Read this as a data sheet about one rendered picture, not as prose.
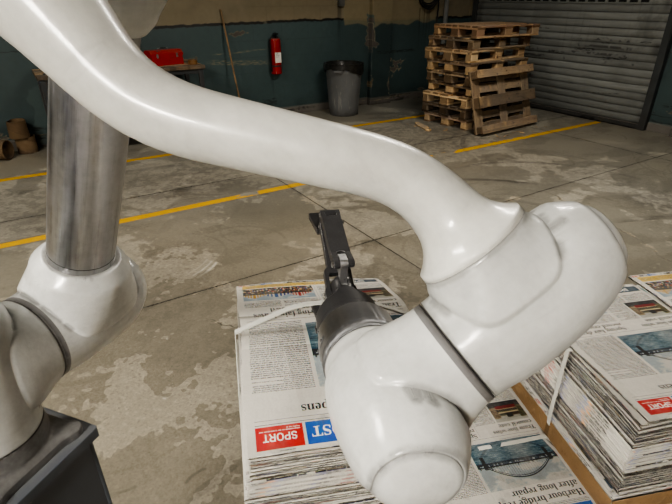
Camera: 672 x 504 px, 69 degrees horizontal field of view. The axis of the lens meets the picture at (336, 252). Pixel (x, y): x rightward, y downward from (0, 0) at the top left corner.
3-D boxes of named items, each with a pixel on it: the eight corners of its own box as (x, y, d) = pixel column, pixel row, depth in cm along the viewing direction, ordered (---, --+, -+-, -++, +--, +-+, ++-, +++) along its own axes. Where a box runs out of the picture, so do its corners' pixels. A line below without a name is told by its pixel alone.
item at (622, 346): (520, 298, 108) (521, 294, 107) (634, 285, 113) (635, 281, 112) (644, 426, 76) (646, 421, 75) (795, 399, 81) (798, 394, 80)
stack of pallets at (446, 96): (475, 109, 799) (486, 20, 738) (525, 119, 732) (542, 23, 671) (416, 120, 729) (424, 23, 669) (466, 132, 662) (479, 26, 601)
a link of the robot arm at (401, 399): (359, 423, 52) (456, 347, 51) (409, 561, 38) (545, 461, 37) (294, 364, 48) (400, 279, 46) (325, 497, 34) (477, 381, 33)
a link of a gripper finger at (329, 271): (325, 305, 60) (327, 301, 59) (313, 225, 65) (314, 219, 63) (356, 301, 61) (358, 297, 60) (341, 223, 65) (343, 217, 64)
